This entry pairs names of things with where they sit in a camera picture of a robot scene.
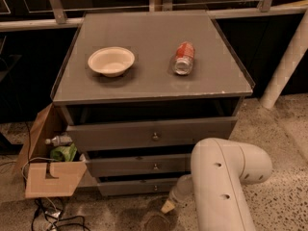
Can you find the grey bottom drawer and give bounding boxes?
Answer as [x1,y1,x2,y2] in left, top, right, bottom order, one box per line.
[97,177,178,196]

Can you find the grey drawer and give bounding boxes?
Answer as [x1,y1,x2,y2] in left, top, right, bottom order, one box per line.
[85,154,191,177]
[97,177,178,196]
[67,116,238,151]

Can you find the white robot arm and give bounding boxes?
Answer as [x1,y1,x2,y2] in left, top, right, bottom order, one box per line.
[161,138,272,231]

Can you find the grey middle drawer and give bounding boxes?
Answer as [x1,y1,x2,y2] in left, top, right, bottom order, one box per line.
[85,154,191,177]

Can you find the grey top drawer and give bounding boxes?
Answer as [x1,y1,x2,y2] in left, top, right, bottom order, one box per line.
[67,116,238,151]

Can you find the grey drawer cabinet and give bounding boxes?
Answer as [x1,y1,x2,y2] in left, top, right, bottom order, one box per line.
[53,11,252,182]

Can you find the green plastic bag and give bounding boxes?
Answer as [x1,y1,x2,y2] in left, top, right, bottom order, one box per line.
[50,143,77,162]

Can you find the brown cardboard box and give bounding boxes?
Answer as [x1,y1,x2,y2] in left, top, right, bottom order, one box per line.
[14,104,87,198]

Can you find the clear plastic bottle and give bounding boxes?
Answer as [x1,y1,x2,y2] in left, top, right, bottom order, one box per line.
[45,136,72,146]

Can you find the red soda can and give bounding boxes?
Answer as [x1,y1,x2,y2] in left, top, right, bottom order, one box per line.
[173,41,195,75]

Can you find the white paper bowl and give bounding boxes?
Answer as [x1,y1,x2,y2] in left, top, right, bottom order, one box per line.
[88,47,135,77]

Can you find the black cable bundle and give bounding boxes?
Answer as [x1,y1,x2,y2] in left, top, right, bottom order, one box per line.
[30,197,91,231]

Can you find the metal railing frame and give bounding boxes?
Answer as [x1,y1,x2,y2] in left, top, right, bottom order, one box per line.
[0,0,307,32]

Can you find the white diagonal post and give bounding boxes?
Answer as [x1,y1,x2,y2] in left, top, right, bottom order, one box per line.
[260,11,308,110]

